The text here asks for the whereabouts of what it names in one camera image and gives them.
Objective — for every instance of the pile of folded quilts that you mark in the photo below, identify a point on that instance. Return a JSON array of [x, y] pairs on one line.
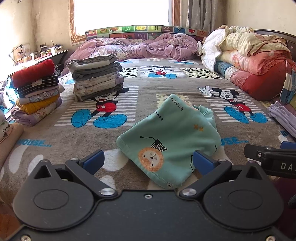
[[259, 74]]

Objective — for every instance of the white printed garment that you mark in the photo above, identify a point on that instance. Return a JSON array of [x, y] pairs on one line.
[[3, 129]]

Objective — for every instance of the beige folded cloth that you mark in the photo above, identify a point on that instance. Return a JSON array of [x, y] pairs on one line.
[[9, 143]]

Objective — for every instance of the stack of grey folded clothes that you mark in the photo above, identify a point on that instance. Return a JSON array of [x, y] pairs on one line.
[[97, 76]]

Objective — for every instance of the grey curtain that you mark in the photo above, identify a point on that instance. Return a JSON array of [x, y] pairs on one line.
[[203, 14]]

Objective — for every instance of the cartoon mouse printed blanket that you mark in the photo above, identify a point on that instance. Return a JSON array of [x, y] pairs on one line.
[[150, 92]]

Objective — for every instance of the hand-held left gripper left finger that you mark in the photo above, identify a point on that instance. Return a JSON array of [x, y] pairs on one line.
[[93, 160]]

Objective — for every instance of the lavender folded clothes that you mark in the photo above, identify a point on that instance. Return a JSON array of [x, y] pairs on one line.
[[284, 115]]

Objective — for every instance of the window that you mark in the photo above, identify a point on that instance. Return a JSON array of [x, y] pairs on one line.
[[122, 14]]

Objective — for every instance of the colourful alphabet foam panel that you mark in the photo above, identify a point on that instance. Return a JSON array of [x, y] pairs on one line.
[[138, 29]]

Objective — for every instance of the stack of colourful folded clothes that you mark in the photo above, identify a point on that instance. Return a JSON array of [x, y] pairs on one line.
[[34, 92]]

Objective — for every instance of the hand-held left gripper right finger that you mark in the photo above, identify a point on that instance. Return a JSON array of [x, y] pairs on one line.
[[203, 162]]

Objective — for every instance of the person's maroon clothing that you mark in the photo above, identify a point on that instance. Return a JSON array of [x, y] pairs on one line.
[[284, 187]]

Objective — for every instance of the dark wooden headboard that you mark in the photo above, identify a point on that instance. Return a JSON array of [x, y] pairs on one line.
[[290, 41]]

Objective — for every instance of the purple quilt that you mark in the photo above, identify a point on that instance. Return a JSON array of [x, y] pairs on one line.
[[138, 46]]

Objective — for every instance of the cream quilt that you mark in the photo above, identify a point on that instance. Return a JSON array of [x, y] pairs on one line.
[[249, 41]]

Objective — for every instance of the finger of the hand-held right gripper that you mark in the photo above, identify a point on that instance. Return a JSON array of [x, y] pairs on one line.
[[275, 162], [289, 145]]

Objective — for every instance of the mint lion print garment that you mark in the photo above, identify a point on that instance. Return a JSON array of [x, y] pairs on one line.
[[171, 129]]

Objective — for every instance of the cluttered desk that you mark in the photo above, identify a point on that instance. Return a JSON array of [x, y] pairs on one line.
[[59, 53]]

